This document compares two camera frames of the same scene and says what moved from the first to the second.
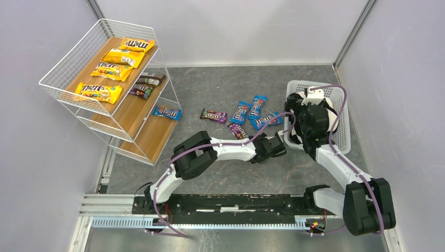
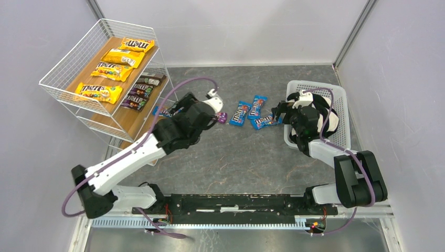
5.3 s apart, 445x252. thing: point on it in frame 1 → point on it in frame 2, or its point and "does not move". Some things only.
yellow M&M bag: x=107 y=93 does not move
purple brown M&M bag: x=237 y=131 → x=135 y=102
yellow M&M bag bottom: x=124 y=56 does not move
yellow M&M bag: x=112 y=71 does not move
